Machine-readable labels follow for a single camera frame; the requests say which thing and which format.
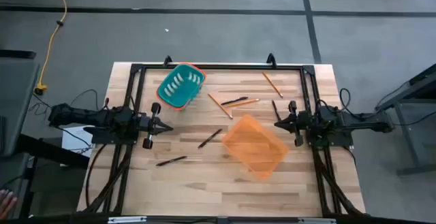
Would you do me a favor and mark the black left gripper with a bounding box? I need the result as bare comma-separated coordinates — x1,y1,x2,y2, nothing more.
138,101,174,150

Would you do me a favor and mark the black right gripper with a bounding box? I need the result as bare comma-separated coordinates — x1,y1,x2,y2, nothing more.
274,101,311,148

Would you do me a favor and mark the black pen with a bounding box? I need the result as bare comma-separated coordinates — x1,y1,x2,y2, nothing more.
155,155,188,167
197,128,223,150
220,96,249,106
270,99,281,122

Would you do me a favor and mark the orange pencil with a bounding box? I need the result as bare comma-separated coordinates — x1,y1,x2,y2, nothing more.
207,93,234,120
262,71,284,99
224,97,261,109

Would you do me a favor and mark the orange translucent plastic bin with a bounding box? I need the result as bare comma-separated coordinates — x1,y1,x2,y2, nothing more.
221,114,290,180

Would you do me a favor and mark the teal basket with orange rim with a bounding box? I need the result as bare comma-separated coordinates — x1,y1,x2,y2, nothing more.
156,62,207,111

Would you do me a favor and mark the white paper sheet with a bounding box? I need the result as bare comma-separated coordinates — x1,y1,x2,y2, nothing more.
61,125,95,159

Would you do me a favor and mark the dark grey desk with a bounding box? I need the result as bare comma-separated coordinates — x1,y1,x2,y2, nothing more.
0,49,91,220

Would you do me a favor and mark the grey desk with black legs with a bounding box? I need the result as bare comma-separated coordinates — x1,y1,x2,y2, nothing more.
374,63,436,176

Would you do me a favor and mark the person's hand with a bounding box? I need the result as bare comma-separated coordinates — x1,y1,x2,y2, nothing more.
0,189,18,220

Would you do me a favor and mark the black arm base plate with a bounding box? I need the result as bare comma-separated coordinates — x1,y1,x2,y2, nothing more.
308,128,354,147
82,125,140,146

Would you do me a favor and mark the thick black cable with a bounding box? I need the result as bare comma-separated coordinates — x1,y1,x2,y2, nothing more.
84,143,108,210

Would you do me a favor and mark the silver metal bracket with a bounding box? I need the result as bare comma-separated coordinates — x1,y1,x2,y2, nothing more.
108,217,147,224
299,217,337,224

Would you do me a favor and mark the yellow extension cable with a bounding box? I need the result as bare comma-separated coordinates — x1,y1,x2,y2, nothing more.
33,0,68,96

